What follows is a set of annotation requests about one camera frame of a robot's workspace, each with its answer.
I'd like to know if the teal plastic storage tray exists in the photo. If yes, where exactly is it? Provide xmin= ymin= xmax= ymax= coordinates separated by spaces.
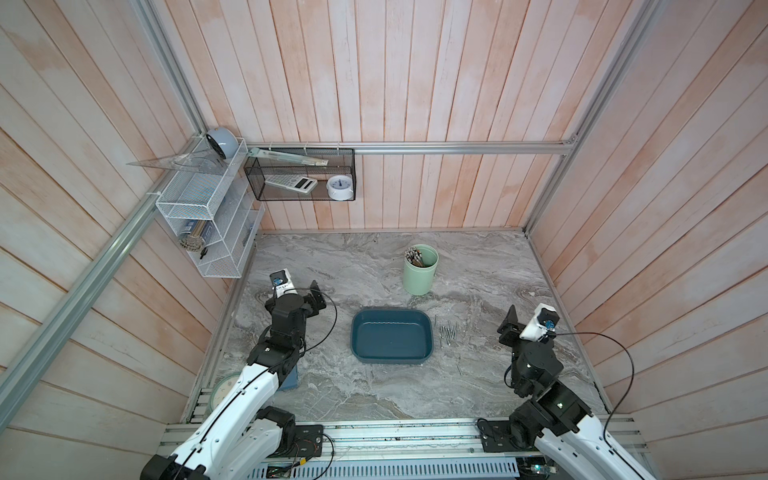
xmin=350 ymin=308 xmax=434 ymax=365

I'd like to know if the horizontal aluminium wall rail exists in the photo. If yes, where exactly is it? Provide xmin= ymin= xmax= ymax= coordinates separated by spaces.
xmin=248 ymin=141 xmax=574 ymax=155

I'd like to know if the white calculator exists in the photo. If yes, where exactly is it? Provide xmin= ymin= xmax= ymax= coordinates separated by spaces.
xmin=264 ymin=174 xmax=318 ymax=194

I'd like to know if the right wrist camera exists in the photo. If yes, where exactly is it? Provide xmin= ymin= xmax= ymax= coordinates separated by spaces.
xmin=519 ymin=303 xmax=560 ymax=342

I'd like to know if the rolled silver brush bundle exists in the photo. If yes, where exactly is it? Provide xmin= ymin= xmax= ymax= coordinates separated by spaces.
xmin=177 ymin=219 xmax=211 ymax=252

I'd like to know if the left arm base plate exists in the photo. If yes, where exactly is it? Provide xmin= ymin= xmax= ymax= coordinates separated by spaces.
xmin=269 ymin=424 xmax=324 ymax=459

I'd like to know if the white tape roll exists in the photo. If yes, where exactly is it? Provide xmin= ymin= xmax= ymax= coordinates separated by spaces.
xmin=326 ymin=175 xmax=355 ymax=201

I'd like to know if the mint green pencil cup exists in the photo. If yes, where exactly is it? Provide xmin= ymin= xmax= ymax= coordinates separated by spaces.
xmin=403 ymin=244 xmax=439 ymax=296

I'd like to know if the pencils bundle in cup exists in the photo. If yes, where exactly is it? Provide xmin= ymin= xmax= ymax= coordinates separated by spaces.
xmin=405 ymin=247 xmax=425 ymax=268

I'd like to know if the light blue round speaker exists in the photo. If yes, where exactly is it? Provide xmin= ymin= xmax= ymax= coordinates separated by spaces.
xmin=206 ymin=127 xmax=239 ymax=160

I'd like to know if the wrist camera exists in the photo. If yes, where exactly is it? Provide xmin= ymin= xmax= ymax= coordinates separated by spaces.
xmin=519 ymin=303 xmax=560 ymax=342
xmin=269 ymin=269 xmax=297 ymax=299

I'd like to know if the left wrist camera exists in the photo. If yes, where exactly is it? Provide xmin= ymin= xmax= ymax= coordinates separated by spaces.
xmin=269 ymin=269 xmax=297 ymax=299

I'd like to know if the clear green ruler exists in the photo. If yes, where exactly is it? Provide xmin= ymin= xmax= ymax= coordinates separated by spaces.
xmin=248 ymin=148 xmax=329 ymax=167

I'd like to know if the white wire mesh shelf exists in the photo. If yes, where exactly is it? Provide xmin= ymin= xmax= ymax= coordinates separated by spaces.
xmin=156 ymin=138 xmax=265 ymax=279

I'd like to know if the green alarm clock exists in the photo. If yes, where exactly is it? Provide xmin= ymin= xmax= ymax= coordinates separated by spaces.
xmin=208 ymin=373 xmax=239 ymax=413

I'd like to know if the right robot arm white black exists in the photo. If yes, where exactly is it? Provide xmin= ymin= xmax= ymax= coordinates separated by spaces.
xmin=483 ymin=303 xmax=654 ymax=479

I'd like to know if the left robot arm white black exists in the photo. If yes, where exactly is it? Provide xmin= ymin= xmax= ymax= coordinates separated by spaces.
xmin=140 ymin=270 xmax=330 ymax=479

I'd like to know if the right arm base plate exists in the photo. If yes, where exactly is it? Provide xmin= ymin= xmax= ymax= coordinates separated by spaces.
xmin=475 ymin=418 xmax=545 ymax=453

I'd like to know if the black wire mesh basket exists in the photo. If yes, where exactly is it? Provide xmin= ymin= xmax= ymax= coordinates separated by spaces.
xmin=244 ymin=148 xmax=357 ymax=202

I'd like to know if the clear triangle ruler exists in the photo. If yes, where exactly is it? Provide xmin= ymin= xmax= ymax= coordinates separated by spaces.
xmin=129 ymin=150 xmax=227 ymax=174

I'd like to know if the aluminium front rail frame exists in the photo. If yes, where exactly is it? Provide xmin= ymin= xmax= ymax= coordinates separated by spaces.
xmin=149 ymin=416 xmax=655 ymax=480

